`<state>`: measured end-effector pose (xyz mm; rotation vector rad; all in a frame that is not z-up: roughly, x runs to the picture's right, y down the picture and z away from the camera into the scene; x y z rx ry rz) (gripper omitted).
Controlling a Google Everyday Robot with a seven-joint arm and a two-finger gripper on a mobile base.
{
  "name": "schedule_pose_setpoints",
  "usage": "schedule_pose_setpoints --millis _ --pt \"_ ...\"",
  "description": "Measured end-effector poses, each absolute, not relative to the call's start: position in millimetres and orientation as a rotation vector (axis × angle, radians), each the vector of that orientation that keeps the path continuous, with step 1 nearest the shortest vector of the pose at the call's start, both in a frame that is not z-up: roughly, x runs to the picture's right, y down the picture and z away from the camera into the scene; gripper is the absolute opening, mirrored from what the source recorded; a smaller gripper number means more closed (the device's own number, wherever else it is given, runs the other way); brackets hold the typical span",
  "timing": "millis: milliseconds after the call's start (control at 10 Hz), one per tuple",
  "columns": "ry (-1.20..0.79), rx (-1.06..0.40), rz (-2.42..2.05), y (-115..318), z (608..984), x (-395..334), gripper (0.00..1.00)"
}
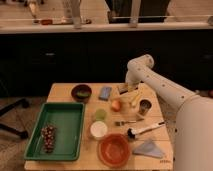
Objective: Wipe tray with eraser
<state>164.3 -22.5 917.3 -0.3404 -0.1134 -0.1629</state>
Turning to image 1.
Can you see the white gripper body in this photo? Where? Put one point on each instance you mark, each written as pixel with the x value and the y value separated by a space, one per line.
pixel 125 88

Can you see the blue whiteboard eraser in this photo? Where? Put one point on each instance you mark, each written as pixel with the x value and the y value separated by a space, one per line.
pixel 105 93

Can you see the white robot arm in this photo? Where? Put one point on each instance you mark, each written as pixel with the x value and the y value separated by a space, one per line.
pixel 193 148

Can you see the green plastic tray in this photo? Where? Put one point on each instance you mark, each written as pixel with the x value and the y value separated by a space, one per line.
pixel 68 119

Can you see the yellow banana toy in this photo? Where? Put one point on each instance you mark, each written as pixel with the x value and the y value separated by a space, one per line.
pixel 135 100

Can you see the orange fruit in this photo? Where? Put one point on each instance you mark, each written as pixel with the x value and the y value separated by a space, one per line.
pixel 115 105

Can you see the metal can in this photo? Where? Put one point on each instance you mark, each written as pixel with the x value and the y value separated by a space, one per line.
pixel 144 107

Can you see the small fork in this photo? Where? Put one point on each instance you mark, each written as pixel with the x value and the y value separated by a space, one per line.
pixel 121 123

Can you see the dark maroon bowl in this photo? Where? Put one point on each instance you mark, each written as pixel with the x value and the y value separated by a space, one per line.
pixel 81 93

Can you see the white cup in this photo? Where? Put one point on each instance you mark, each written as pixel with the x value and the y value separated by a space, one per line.
pixel 98 129

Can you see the blue grey cloth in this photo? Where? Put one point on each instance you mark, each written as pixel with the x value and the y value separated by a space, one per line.
pixel 148 148

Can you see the orange plastic bowl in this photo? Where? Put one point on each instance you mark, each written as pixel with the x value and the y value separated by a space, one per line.
pixel 114 150

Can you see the bunch of dark grapes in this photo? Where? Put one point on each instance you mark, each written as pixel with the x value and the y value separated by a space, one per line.
pixel 48 135

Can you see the dark cabinet counter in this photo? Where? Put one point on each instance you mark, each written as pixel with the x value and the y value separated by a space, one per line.
pixel 32 58

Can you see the red bowl on counter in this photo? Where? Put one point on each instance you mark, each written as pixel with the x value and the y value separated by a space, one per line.
pixel 46 22

